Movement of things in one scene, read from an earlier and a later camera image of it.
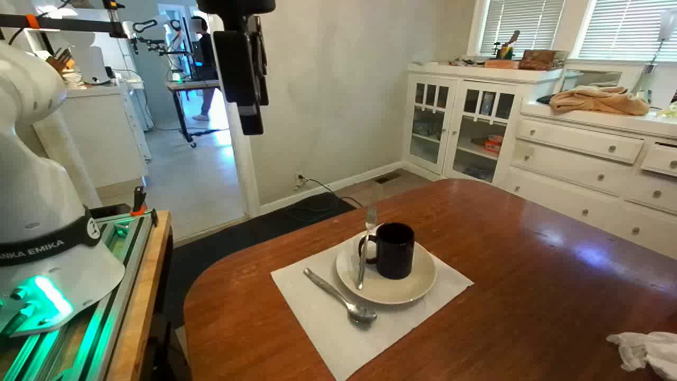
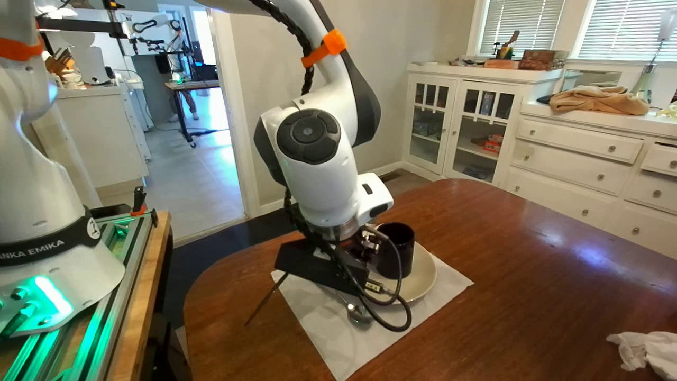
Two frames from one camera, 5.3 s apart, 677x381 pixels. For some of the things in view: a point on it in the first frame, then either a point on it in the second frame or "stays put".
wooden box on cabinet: (542, 60) stays put
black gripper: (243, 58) to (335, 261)
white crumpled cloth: (647, 349) stays put
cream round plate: (383, 291) stays put
